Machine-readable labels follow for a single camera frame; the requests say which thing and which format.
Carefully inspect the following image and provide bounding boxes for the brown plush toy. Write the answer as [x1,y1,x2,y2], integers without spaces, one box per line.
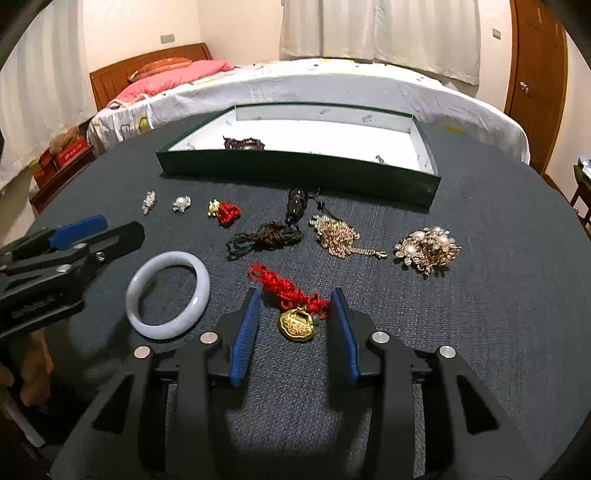
[49,127,80,155]

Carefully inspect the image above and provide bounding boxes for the orange patterned pillow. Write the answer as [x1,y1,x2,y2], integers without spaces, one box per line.
[128,56,192,84]

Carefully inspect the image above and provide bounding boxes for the gold lock pendant red cord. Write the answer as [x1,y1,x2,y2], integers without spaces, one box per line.
[248,263,331,343]

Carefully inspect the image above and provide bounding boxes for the bed with printed white sheet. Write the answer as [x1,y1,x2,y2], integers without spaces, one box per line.
[87,58,531,164]

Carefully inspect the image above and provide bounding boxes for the dark red bead bracelet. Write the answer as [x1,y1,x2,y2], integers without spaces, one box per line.
[223,135,266,152]

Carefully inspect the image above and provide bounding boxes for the wooden headboard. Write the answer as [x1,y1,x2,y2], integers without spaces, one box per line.
[89,43,213,112]

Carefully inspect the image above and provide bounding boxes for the wooden nightstand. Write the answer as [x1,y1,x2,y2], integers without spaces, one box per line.
[28,120,98,213]

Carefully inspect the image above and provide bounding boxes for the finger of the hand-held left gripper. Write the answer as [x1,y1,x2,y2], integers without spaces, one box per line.
[0,215,109,272]
[0,220,146,302]

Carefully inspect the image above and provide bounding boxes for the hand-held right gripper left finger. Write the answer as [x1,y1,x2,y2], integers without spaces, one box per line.
[51,287,263,480]

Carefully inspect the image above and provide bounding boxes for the small gold charm red cord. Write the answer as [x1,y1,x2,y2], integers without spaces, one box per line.
[207,198,242,228]

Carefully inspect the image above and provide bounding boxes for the wooden chair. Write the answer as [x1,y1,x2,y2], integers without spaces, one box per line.
[570,164,591,232]

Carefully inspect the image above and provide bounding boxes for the white jade bangle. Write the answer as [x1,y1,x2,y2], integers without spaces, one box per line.
[126,250,211,341]

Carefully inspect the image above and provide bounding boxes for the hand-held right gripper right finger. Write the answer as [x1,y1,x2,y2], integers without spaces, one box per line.
[327,287,550,480]

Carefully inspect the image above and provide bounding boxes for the pink pillow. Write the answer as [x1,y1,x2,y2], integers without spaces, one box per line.
[115,60,235,100]

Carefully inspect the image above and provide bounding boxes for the wooden door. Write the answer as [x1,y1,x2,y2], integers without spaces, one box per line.
[503,0,568,176]

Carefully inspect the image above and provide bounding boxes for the red gift box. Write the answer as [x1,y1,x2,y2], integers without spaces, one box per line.
[39,138,88,169]

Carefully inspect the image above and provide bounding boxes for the green jewelry tray box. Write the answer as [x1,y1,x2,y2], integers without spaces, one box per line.
[156,102,441,209]

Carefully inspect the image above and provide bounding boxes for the person's left hand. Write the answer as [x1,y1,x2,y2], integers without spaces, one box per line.
[0,330,52,408]

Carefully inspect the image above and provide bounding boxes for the sheer white side curtain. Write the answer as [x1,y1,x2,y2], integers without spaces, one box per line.
[0,0,98,195]

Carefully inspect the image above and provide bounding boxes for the white window curtain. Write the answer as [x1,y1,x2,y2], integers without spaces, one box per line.
[279,0,481,85]

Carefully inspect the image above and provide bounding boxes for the large pearl crystal brooch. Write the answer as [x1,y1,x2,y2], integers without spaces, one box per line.
[393,226,462,278]

